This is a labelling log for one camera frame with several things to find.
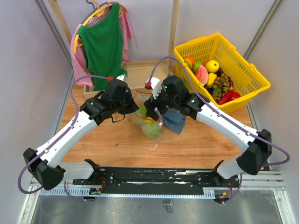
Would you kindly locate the clear zip top bag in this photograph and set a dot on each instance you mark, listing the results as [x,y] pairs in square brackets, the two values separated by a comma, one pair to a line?
[139,97]

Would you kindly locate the green custard apple toy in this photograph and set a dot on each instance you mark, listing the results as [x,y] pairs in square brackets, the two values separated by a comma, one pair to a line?
[196,67]

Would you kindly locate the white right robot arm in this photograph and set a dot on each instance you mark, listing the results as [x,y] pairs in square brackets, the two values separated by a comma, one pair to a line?
[253,144]

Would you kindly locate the pink shirt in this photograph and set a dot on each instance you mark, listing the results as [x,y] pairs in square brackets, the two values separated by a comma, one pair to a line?
[78,60]

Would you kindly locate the watermelon slice toy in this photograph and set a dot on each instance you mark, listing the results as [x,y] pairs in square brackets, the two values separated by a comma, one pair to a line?
[202,75]

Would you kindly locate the red apple toy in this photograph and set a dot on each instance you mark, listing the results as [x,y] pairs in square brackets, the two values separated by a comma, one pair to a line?
[233,96]

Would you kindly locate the wooden clothes rack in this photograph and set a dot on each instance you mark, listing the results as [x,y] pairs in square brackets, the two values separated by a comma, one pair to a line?
[140,70]

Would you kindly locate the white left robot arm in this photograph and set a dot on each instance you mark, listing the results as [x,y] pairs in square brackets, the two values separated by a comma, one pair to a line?
[44,163]

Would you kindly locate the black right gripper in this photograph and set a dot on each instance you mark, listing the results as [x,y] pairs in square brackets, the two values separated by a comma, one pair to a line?
[150,106]

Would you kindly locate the green cabbage toy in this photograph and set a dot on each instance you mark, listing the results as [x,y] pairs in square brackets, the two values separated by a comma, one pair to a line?
[141,113]
[152,130]

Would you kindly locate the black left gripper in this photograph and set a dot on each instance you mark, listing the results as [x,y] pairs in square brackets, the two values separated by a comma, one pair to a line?
[132,106]

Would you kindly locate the yellow bell pepper toy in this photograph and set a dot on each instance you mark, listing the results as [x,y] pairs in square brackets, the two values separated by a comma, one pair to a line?
[211,79]

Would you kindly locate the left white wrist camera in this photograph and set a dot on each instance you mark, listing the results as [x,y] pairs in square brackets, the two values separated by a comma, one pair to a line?
[122,78]

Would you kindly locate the yellow lemon toy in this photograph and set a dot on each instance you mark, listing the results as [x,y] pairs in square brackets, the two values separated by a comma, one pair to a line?
[212,66]

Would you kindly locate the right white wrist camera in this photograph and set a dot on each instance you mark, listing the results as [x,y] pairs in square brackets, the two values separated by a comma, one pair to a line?
[155,85]

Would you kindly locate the yellow plastic basket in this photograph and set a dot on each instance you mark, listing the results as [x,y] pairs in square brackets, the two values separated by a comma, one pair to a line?
[247,80]

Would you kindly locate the blue crumpled cloth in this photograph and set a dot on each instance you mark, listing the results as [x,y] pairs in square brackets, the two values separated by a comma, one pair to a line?
[174,120]

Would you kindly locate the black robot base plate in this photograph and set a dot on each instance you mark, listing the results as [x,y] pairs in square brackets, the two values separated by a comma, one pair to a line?
[156,181]

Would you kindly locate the red chili pepper toy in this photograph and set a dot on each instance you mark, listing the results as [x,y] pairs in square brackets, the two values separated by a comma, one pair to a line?
[225,98]

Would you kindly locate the grey clothes hanger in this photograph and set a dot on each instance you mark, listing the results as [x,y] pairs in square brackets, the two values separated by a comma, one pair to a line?
[94,8]

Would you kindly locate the yellow clothes hanger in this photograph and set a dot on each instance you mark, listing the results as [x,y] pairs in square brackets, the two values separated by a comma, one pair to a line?
[107,34]

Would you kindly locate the orange peach toy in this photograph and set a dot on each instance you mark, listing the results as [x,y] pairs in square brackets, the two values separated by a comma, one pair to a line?
[190,62]

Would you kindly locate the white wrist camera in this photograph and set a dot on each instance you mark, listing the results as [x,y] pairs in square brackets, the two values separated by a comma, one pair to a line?
[155,85]
[122,78]

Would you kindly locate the green tank top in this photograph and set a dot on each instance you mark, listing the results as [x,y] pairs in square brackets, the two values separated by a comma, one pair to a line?
[103,66]

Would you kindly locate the yellow banana toy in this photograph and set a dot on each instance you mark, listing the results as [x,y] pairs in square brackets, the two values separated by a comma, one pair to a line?
[148,120]

